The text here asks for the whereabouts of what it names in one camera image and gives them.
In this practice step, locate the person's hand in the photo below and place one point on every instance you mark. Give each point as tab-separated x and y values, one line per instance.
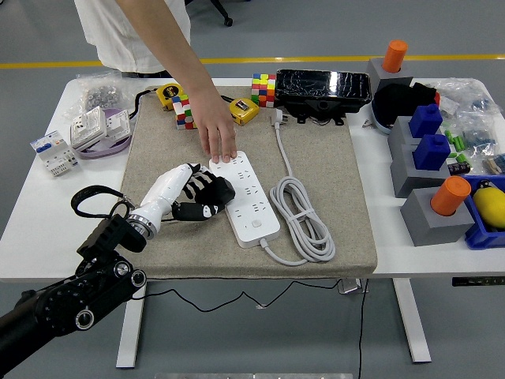
219	130

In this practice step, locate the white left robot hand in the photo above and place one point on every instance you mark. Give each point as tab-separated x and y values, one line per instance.
165	189

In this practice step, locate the black power adapter plug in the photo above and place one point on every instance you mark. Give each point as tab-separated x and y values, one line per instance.
224	191

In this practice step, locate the white power strip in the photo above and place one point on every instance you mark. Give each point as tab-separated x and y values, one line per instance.
252	205

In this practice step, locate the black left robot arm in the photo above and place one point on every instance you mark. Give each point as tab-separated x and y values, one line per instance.
98	276

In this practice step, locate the person's forearm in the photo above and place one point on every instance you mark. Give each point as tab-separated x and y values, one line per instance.
177	51

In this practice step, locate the yellow tape measure black clip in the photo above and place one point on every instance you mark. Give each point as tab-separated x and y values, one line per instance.
246	110

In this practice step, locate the rubik's cube with white face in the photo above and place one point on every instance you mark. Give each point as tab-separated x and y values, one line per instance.
181	114

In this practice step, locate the rubik's cube with yellow face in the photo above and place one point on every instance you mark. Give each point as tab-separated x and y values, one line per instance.
262	91

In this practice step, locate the yellow tape measure black disc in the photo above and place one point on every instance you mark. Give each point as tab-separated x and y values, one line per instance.
167	94

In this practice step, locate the purple tape roll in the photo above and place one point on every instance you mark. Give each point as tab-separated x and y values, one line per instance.
98	152

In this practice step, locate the black device cracked screen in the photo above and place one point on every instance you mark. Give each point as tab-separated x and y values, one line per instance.
315	85

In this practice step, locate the grey-brown mat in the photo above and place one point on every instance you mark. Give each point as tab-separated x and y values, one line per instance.
323	158

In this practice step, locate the black office chair base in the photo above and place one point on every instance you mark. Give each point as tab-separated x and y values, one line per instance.
227	19

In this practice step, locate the clear bag of metal nuts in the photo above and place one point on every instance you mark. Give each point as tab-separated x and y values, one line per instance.
100	96

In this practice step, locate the white blue circuit breaker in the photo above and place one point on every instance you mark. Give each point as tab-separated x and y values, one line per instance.
51	152

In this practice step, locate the small metal clip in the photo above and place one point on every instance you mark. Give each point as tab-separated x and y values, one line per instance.
367	123

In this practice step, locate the person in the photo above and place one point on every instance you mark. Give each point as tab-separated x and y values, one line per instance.
102	35

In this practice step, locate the white table leg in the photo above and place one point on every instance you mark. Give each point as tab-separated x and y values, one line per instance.
414	335
128	343

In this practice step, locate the grey block with hole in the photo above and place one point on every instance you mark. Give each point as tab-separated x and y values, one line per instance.
406	177
422	225
398	134
376	71

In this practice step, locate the black cap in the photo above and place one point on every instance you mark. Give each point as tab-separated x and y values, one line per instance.
394	102

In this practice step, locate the orange cylinder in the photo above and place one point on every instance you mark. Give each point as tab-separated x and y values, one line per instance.
450	195
394	57

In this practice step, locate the blue block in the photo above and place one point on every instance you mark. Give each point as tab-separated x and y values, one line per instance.
425	120
432	152

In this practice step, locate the small black component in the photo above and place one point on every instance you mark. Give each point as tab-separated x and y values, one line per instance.
457	167

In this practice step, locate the clear bag of small parts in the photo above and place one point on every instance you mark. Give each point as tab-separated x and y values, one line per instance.
465	94

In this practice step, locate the clear bag of blue parts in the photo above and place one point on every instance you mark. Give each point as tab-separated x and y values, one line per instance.
479	136

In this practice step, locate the clear bag of beige parts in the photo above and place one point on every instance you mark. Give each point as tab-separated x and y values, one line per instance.
496	163

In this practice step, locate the blue plastic bin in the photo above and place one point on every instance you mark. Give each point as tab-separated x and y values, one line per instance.
479	239

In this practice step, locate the yellow toy fruit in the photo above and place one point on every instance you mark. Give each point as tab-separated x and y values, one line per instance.
491	207

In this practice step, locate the black table control panel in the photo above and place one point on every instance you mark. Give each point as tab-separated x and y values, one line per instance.
477	281

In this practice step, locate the white wall switch plate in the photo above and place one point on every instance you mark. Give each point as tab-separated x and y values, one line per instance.
116	122

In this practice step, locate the metal bracket under table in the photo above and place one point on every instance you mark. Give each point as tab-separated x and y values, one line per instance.
351	286

